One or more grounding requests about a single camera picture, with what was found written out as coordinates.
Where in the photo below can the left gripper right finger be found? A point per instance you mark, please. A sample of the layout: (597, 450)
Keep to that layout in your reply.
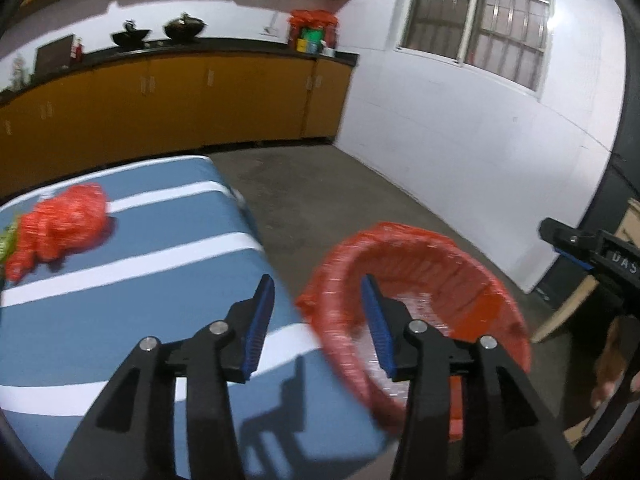
(471, 412)

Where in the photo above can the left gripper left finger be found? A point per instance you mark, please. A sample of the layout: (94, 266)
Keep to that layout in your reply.
(128, 433)

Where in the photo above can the red lined trash basket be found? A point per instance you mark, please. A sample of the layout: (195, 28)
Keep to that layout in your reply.
(435, 279)

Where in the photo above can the orange lower kitchen cabinets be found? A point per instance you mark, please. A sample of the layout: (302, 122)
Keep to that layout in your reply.
(117, 106)

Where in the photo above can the right hand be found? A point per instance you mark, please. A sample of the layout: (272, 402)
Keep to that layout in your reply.
(621, 342)

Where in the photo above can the blue white striped tablecloth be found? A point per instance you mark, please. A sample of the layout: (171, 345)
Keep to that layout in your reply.
(180, 249)

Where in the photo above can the lime green paw-print bag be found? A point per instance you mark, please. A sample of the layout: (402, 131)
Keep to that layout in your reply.
(8, 239)

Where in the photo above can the barred window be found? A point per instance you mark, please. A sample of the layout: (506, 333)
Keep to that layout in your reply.
(506, 38)

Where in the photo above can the clear jar on counter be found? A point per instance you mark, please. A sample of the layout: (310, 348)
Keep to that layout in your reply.
(19, 74)

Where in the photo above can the red bag condiment rack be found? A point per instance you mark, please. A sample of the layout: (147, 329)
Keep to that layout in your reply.
(313, 32)

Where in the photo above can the dark cutting board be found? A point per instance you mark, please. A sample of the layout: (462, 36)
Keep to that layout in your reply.
(54, 56)

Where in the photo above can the black wok with ladle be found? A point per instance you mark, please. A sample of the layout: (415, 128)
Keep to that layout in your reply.
(130, 37)

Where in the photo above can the black wok with lid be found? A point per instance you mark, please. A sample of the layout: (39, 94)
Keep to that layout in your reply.
(184, 29)

